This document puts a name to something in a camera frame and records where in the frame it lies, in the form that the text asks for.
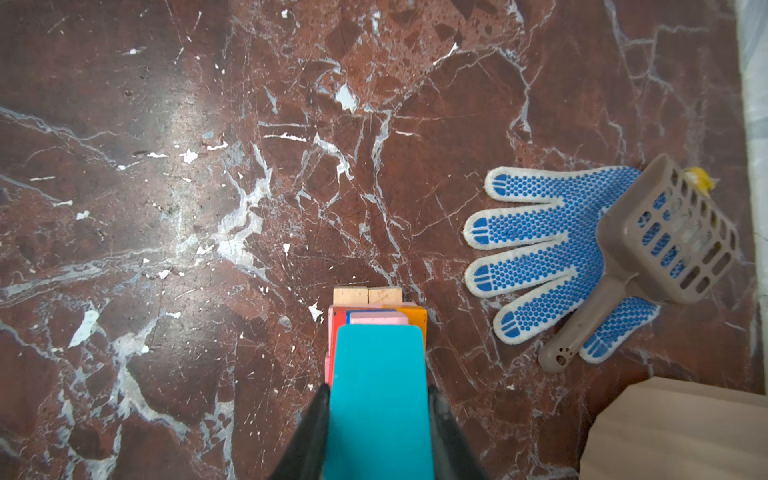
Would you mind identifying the blue dotted work glove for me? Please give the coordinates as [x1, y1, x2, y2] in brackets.
[463, 166, 640, 345]

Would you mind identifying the pink block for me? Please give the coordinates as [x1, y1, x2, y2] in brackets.
[324, 306, 335, 385]
[348, 310, 410, 327]

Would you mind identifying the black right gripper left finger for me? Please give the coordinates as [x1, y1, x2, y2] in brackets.
[268, 384, 330, 480]

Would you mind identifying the red wood block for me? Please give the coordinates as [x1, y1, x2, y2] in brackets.
[332, 305, 367, 372]

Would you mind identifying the peach ribbed flower pot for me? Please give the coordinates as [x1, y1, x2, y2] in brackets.
[580, 377, 767, 479]

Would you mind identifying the natural wood block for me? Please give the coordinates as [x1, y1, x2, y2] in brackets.
[333, 286, 369, 305]
[368, 287, 403, 304]

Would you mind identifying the teal triangle wood block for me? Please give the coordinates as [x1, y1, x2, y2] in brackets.
[323, 324, 434, 479]

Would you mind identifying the brown plastic slotted scoop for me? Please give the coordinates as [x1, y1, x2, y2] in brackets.
[538, 155, 739, 373]

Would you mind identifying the orange wood block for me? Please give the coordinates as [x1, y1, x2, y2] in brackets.
[395, 305, 428, 345]

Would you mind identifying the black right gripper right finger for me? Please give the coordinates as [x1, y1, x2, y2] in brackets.
[427, 385, 488, 480]

